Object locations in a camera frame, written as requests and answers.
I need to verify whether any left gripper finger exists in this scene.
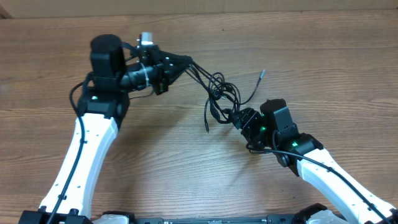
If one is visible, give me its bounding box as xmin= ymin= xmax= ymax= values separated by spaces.
xmin=163 ymin=52 xmax=193 ymax=67
xmin=167 ymin=63 xmax=190 ymax=85

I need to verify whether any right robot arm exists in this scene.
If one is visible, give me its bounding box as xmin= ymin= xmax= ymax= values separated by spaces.
xmin=228 ymin=99 xmax=397 ymax=223

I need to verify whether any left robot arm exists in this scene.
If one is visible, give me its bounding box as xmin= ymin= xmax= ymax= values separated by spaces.
xmin=19 ymin=32 xmax=193 ymax=223

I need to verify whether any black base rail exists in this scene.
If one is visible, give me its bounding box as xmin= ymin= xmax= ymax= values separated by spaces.
xmin=99 ymin=211 xmax=301 ymax=224

